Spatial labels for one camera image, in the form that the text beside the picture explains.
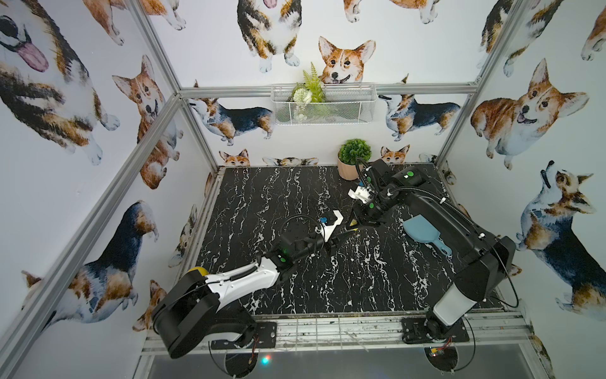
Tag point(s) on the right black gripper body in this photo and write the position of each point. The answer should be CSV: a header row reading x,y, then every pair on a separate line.
x,y
371,213

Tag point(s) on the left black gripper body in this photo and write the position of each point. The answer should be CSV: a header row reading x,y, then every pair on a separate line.
x,y
319,236

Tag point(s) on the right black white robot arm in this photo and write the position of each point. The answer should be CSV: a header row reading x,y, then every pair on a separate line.
x,y
434,221

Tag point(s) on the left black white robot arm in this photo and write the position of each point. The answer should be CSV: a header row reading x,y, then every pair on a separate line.
x,y
204,308

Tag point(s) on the potted green plant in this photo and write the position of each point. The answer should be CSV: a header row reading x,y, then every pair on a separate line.
x,y
348,156

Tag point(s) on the green fern with white flower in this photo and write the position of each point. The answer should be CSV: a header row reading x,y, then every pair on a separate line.
x,y
308,98

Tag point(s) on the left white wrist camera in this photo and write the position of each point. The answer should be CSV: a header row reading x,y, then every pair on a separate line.
x,y
329,223

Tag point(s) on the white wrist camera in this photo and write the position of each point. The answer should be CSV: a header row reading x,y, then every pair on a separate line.
x,y
329,223
361,193

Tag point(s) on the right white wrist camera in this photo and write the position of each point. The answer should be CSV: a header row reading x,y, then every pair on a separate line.
x,y
361,193

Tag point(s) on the white wire wall basket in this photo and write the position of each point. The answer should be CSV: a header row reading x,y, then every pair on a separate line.
x,y
338,104

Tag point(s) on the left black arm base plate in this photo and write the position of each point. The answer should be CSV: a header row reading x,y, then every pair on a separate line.
x,y
263,335

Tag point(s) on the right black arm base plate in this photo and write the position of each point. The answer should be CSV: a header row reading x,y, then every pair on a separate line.
x,y
420,330

